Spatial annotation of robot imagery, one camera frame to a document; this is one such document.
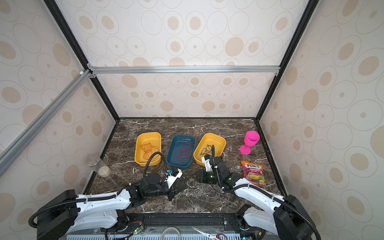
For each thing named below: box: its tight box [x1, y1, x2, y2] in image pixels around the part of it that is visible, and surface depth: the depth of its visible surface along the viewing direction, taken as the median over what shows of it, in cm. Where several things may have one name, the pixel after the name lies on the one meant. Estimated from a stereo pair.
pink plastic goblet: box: [239, 130, 261, 155], surface depth 92 cm
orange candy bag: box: [241, 161, 266, 187], surface depth 91 cm
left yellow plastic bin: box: [134, 132, 162, 167], surface depth 102 cm
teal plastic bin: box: [166, 134, 196, 170], surface depth 101 cm
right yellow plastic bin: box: [193, 133, 227, 167], surface depth 104 cm
